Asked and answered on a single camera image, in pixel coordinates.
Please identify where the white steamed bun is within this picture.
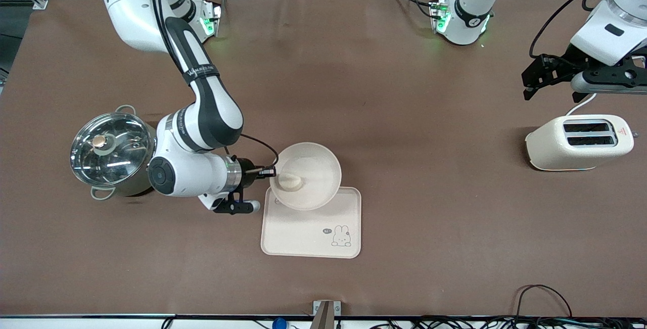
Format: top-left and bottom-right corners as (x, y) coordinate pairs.
(279, 172), (304, 192)

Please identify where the round cream plate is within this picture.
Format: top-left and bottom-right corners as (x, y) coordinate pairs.
(269, 142), (343, 212)

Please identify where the green-lit arm base box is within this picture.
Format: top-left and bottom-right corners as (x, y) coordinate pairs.
(429, 0), (452, 34)
(200, 0), (223, 37)

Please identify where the cream rabbit print tray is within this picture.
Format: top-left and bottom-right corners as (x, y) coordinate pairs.
(260, 186), (362, 259)

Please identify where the cream two-slot toaster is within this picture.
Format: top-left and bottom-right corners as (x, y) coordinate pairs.
(525, 114), (639, 172)

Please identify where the steel cooking pot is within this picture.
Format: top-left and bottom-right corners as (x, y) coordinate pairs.
(70, 105), (158, 201)

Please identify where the glass pot lid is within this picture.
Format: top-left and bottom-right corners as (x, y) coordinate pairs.
(70, 112), (155, 187)

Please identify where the brown table cloth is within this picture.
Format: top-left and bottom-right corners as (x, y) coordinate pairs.
(0, 0), (647, 318)

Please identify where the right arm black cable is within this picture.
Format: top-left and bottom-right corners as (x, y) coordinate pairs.
(147, 0), (280, 168)

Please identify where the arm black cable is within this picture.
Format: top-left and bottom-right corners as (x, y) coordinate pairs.
(147, 0), (280, 168)
(529, 0), (623, 61)

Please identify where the white toaster power cord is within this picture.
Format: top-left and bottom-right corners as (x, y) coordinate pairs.
(565, 92), (598, 117)

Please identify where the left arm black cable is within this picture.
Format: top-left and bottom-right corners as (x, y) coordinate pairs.
(529, 0), (623, 61)

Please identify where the black base box cable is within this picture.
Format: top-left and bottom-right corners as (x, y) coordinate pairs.
(387, 0), (436, 19)

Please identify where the grey metal bracket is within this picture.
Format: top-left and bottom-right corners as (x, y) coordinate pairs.
(312, 300), (341, 329)

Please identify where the black looped cable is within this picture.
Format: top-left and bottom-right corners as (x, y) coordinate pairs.
(515, 284), (573, 320)

